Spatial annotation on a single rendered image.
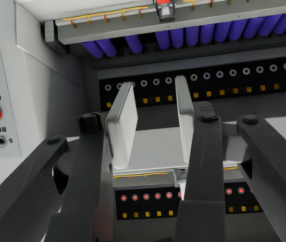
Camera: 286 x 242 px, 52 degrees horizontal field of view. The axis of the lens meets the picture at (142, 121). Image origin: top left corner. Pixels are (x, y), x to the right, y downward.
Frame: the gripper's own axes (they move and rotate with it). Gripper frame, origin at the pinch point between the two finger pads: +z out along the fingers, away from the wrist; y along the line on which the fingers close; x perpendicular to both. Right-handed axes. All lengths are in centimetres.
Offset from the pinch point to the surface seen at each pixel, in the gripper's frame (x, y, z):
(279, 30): 0.1, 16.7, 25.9
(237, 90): -8.5, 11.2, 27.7
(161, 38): 1.4, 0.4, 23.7
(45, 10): 7.0, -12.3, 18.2
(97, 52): 0.4, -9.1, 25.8
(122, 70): -3.8, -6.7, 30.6
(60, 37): 3.8, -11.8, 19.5
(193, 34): 1.4, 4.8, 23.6
